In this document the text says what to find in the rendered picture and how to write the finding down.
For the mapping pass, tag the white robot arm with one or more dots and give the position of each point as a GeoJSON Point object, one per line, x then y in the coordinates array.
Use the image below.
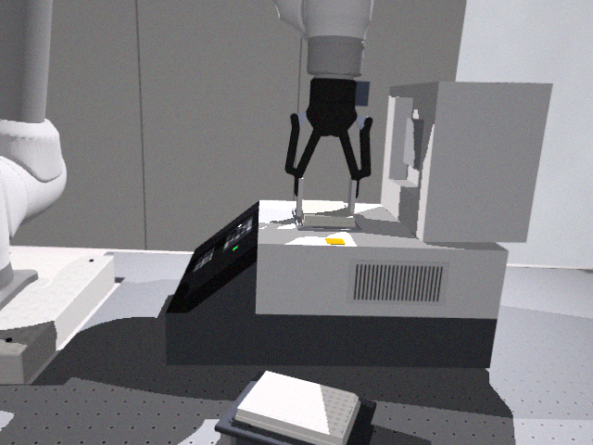
{"type": "Point", "coordinates": [31, 165]}

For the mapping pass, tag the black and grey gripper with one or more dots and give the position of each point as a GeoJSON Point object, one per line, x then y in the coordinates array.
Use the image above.
{"type": "Point", "coordinates": [330, 119]}

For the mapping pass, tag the white benchtop lab instrument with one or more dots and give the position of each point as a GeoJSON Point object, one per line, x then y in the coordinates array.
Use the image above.
{"type": "Point", "coordinates": [268, 290]}

